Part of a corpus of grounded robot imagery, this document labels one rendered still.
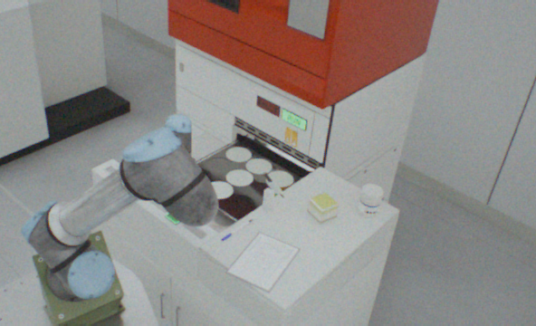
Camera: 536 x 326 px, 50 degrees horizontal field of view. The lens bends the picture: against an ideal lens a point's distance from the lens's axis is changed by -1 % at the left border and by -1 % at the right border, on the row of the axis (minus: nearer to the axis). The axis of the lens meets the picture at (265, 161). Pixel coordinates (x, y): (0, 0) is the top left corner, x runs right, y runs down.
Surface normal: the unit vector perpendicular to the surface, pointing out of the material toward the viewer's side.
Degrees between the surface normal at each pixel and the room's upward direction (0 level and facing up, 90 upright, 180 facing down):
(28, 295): 0
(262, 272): 0
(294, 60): 90
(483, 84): 90
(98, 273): 55
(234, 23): 90
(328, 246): 0
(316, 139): 90
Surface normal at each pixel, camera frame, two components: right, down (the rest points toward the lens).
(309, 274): 0.08, -0.81
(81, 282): 0.57, -0.06
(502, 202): -0.66, 0.39
